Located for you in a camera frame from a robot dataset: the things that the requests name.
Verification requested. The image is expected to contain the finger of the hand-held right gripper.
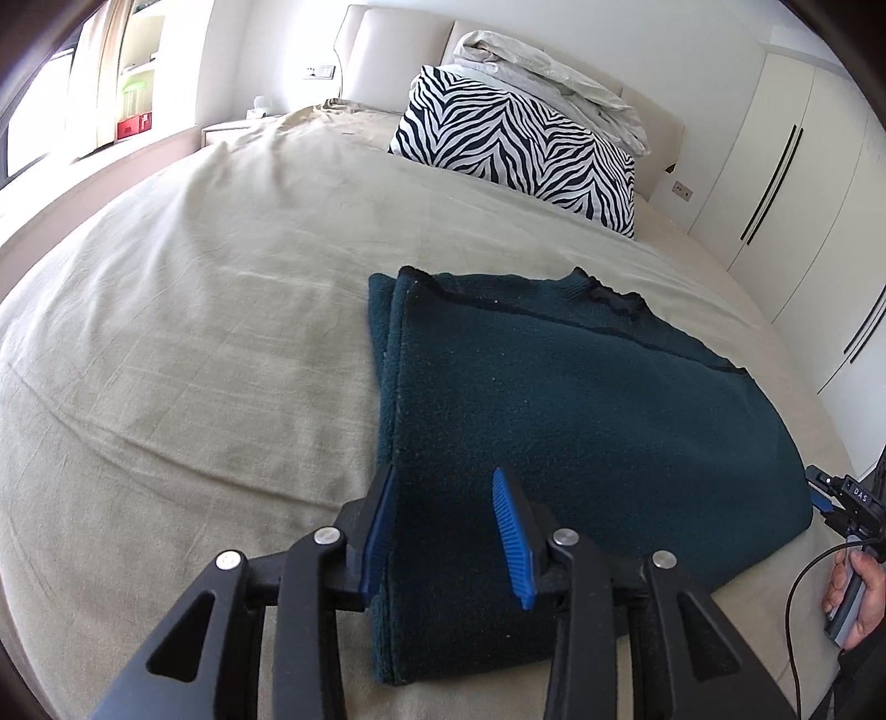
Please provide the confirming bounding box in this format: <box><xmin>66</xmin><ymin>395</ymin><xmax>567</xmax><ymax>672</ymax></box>
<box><xmin>805</xmin><ymin>465</ymin><xmax>844</xmax><ymax>515</ymax></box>

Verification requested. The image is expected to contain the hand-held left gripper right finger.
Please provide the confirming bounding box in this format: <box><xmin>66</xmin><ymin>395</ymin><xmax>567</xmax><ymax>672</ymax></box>
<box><xmin>490</xmin><ymin>466</ymin><xmax>797</xmax><ymax>720</ymax></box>

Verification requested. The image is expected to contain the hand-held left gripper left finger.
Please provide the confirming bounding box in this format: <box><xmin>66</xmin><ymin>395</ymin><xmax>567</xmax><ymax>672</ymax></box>
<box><xmin>90</xmin><ymin>462</ymin><xmax>399</xmax><ymax>720</ymax></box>

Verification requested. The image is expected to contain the dark green sweater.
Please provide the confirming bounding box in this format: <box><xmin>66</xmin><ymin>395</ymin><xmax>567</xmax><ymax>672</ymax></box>
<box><xmin>367</xmin><ymin>265</ymin><xmax>814</xmax><ymax>688</ymax></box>

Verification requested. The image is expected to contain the person's right forearm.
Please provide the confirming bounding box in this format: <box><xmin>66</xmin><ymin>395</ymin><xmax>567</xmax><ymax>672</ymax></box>
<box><xmin>810</xmin><ymin>626</ymin><xmax>886</xmax><ymax>720</ymax></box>

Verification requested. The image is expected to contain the person's right hand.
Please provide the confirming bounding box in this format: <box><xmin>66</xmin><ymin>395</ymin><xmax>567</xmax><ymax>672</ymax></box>
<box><xmin>821</xmin><ymin>546</ymin><xmax>886</xmax><ymax>650</ymax></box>

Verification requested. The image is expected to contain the bed with beige sheet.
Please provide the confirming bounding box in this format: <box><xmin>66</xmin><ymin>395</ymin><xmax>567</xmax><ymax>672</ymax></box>
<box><xmin>0</xmin><ymin>97</ymin><xmax>886</xmax><ymax>720</ymax></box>

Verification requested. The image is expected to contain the white wardrobe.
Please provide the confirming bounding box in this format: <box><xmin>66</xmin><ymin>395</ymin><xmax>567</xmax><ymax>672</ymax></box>
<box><xmin>685</xmin><ymin>42</ymin><xmax>886</xmax><ymax>480</ymax></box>

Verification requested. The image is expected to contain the zebra print pillow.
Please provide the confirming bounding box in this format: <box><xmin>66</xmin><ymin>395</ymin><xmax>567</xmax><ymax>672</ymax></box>
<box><xmin>388</xmin><ymin>65</ymin><xmax>638</xmax><ymax>240</ymax></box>

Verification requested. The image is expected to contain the white nightstand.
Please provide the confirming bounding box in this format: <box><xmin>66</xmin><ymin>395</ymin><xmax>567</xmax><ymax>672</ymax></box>
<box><xmin>200</xmin><ymin>114</ymin><xmax>279</xmax><ymax>146</ymax></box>

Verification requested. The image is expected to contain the folded white duvet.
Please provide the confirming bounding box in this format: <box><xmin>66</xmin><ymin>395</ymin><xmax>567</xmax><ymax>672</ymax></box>
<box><xmin>443</xmin><ymin>29</ymin><xmax>650</xmax><ymax>155</ymax></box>

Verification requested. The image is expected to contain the beige padded headboard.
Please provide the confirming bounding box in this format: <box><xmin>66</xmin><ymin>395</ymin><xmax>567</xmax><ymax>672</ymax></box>
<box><xmin>334</xmin><ymin>3</ymin><xmax>686</xmax><ymax>203</ymax></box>

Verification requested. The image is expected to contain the green container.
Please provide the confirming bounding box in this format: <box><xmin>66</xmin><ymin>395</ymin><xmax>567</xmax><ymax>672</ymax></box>
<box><xmin>119</xmin><ymin>79</ymin><xmax>151</xmax><ymax>119</ymax></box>

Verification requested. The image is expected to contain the beige curtain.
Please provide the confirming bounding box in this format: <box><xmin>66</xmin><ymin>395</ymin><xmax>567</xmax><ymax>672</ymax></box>
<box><xmin>69</xmin><ymin>0</ymin><xmax>134</xmax><ymax>157</ymax></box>

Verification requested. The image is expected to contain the black framed window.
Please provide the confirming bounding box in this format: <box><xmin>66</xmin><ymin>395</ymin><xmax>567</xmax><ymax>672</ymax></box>
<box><xmin>0</xmin><ymin>45</ymin><xmax>79</xmax><ymax>189</ymax></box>

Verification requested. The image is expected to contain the black cable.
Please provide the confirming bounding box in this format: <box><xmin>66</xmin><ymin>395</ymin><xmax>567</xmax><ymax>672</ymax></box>
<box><xmin>786</xmin><ymin>538</ymin><xmax>861</xmax><ymax>720</ymax></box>

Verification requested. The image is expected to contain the white wall shelf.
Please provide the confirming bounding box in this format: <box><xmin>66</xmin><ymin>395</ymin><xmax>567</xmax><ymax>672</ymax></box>
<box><xmin>114</xmin><ymin>0</ymin><xmax>171</xmax><ymax>143</ymax></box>

